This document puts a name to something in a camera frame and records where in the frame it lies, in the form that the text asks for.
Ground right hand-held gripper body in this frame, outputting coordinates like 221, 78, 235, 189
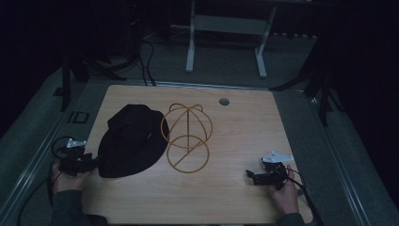
253, 151, 295, 191

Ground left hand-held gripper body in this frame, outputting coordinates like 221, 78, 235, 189
58, 138, 94, 177

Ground black bucket hat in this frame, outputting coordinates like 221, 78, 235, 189
97, 104, 170, 179

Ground person's left hand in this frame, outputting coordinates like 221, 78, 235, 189
51, 162, 92, 196

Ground person's right hand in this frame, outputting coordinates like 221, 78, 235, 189
266, 164, 301, 217

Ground black tripod stand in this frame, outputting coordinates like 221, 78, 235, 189
268, 59, 344, 128
52, 46, 128, 113

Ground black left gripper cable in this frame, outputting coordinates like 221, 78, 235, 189
16, 136, 76, 226

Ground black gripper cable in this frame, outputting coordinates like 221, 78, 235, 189
286, 169, 326, 226
16, 136, 76, 226

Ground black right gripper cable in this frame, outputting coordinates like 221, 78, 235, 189
286, 169, 326, 226

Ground gold wire hat stand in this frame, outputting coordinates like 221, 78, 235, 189
160, 102, 215, 175

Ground black floor cables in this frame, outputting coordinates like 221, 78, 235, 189
136, 37, 158, 88

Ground white metal desk frame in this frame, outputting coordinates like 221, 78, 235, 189
184, 0, 279, 80

